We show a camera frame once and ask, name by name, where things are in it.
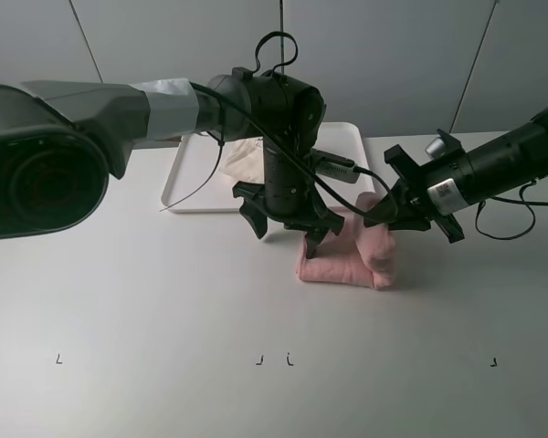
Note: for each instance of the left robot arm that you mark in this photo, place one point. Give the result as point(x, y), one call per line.
point(61, 142)

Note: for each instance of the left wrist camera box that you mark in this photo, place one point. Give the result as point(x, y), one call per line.
point(334, 166)

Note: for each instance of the pink towel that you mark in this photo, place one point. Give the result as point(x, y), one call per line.
point(358, 256)

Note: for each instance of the cream white towel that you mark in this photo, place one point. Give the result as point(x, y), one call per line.
point(244, 163)

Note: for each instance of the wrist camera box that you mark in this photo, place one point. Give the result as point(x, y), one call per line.
point(443, 145)
point(334, 166)

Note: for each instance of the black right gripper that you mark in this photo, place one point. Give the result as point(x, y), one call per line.
point(427, 194)

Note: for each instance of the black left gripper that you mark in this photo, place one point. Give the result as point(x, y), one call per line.
point(285, 197)

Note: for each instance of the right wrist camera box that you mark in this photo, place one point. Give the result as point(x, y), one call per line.
point(443, 145)

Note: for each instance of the white rectangular plastic tray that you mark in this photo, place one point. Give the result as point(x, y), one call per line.
point(195, 185)

